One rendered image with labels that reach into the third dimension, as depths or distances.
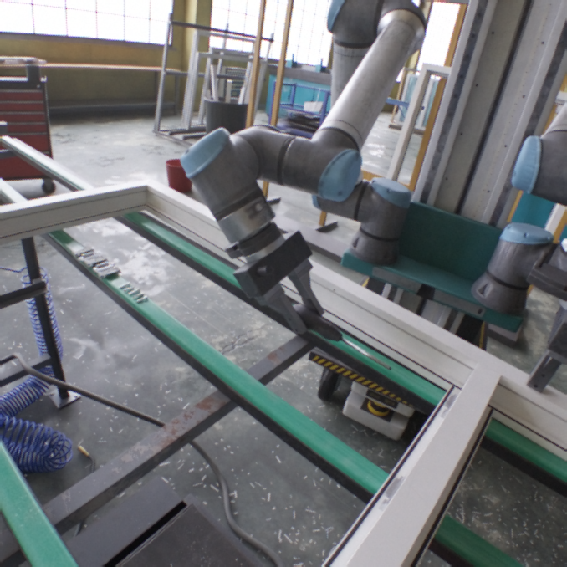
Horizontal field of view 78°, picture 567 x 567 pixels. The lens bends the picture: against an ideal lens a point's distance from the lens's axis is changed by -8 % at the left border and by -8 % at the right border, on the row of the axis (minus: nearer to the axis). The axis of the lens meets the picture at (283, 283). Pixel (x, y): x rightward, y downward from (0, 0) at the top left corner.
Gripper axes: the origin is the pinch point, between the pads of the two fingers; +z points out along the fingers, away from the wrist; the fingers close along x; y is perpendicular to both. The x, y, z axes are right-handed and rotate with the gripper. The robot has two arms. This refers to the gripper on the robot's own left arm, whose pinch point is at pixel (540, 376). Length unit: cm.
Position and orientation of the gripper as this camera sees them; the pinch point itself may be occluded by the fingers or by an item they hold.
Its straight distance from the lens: 72.7
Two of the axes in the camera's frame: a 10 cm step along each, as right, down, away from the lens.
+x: 6.5, -3.1, 6.9
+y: 7.5, 4.3, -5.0
